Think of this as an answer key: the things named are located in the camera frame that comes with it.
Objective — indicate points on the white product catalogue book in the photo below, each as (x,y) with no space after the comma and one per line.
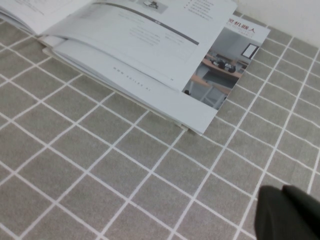
(140,55)

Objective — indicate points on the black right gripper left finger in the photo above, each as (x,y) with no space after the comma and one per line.
(275,217)

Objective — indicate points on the grey white-grid tablecloth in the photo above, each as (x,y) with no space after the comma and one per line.
(125,175)

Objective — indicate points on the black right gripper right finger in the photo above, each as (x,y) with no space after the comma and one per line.
(308,210)

